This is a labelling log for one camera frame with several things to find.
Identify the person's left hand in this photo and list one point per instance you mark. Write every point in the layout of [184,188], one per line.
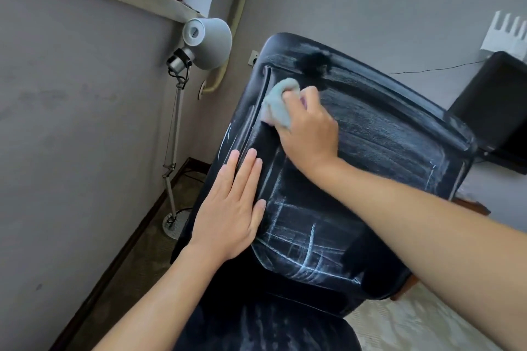
[226,219]

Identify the person's right hand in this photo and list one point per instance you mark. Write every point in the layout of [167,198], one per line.
[311,137]

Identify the person's left middle finger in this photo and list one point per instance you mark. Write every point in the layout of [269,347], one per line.
[246,172]

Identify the person's left thumb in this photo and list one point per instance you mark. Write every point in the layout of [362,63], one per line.
[259,217]

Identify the person's left little finger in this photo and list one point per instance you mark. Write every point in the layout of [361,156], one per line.
[214,182]

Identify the person's right thumb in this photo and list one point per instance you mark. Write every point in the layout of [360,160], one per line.
[282,126]

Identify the light blue cleaning cloth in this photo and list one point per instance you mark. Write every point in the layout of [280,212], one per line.
[276,104]

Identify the person's right forearm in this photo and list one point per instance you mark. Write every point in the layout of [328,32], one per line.
[420,231]

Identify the person's left forearm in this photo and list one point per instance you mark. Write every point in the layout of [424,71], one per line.
[164,305]

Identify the black leather chair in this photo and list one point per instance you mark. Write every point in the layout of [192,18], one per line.
[370,149]

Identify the white floor lamp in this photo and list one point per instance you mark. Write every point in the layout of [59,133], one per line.
[208,40]

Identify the white patterned bedding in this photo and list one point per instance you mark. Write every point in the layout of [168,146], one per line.
[420,322]

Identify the black monitor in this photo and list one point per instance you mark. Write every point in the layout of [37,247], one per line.
[494,116]

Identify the white wall socket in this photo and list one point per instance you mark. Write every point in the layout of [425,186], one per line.
[254,58]

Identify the white wall hook rack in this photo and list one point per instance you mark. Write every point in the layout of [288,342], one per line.
[504,36]

